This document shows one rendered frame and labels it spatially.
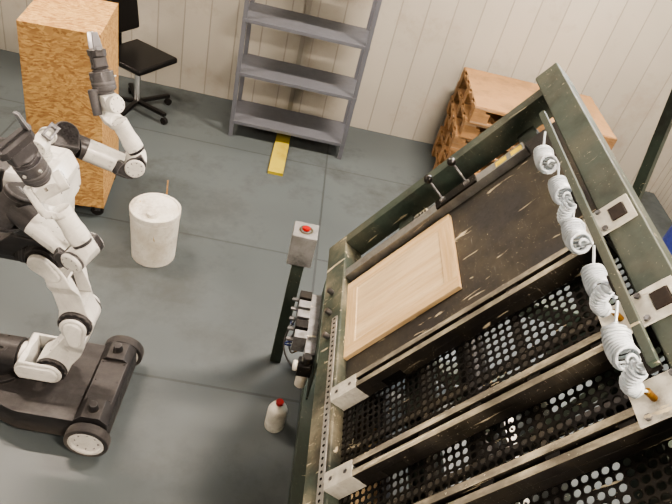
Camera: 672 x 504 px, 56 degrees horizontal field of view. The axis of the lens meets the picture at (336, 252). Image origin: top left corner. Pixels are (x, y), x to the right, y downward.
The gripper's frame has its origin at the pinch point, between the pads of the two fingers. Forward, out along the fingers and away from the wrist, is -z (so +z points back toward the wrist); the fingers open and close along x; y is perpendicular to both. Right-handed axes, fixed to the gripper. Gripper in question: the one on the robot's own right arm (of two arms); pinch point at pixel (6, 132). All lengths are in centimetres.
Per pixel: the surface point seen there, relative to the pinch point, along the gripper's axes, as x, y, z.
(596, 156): 99, 137, 35
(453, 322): 43, 119, 68
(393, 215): 103, 60, 114
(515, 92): 347, 28, 239
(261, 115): 234, -151, 244
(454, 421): 10, 135, 59
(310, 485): -19, 100, 99
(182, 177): 133, -143, 220
